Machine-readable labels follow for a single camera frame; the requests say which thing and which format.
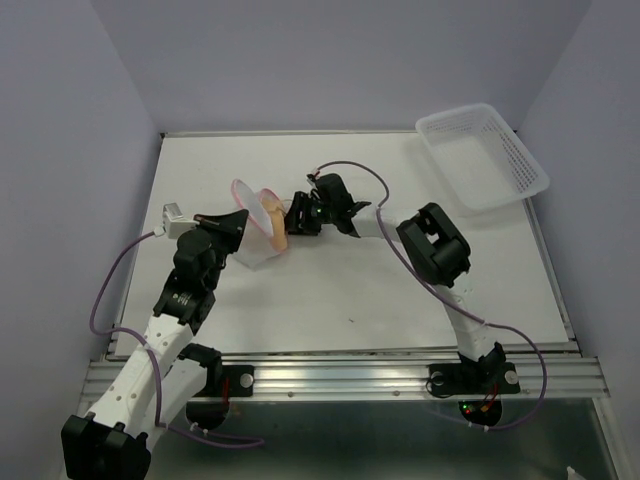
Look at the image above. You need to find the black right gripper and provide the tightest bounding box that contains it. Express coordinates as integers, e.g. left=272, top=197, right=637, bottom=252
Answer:
left=275, top=191, right=335, bottom=236

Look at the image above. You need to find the beige bra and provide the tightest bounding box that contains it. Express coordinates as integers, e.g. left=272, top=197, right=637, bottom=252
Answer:
left=261, top=197, right=288, bottom=253

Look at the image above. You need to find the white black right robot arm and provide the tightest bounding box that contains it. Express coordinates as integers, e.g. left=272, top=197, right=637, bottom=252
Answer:
left=284, top=173, right=505, bottom=390

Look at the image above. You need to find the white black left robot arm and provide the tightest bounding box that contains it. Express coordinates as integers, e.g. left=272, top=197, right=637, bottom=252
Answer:
left=61, top=204, right=249, bottom=479

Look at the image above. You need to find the white plastic mesh basket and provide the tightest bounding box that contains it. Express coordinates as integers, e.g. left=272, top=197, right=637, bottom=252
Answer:
left=415, top=103, right=550, bottom=213

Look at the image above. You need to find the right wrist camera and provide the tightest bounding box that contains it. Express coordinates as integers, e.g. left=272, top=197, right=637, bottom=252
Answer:
left=306, top=171, right=323, bottom=190

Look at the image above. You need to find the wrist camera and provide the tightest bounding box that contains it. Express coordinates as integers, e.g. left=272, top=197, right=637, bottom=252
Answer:
left=153, top=203, right=197, bottom=240
left=306, top=171, right=323, bottom=190

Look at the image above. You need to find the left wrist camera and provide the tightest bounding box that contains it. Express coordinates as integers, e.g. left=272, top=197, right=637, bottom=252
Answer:
left=153, top=203, right=197, bottom=240

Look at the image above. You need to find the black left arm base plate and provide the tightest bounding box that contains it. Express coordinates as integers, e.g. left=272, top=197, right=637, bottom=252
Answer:
left=195, top=364, right=255, bottom=400

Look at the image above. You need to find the aluminium mounting rail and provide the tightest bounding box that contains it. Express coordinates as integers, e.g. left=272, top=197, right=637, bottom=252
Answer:
left=82, top=349, right=609, bottom=402

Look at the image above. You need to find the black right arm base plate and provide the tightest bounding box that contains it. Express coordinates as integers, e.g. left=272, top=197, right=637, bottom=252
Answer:
left=427, top=362, right=521, bottom=398

